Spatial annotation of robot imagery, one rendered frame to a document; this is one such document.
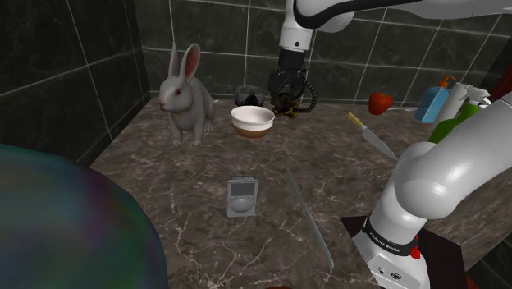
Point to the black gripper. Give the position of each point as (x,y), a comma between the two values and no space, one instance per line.
(288,76)

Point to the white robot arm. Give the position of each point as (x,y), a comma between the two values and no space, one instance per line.
(432,184)

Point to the black round container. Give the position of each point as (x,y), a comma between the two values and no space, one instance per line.
(249,96)

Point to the white and brown bowl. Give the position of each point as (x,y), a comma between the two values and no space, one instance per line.
(252,120)

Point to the red apple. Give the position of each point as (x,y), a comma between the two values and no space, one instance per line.
(380,103)

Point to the white rabbit figure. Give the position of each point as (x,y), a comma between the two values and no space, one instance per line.
(188,102)

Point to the grey music player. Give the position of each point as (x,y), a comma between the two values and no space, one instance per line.
(242,197)

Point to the blue pump bottle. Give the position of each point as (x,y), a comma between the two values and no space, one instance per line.
(431,103)

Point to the long grey knife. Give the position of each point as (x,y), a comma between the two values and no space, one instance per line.
(312,222)

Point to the green bottle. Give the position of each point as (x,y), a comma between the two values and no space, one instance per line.
(444,129)

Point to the white spray bottle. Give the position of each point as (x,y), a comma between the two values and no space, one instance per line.
(454,100)

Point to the large iridescent round object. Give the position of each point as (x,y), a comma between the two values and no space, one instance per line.
(68,224)

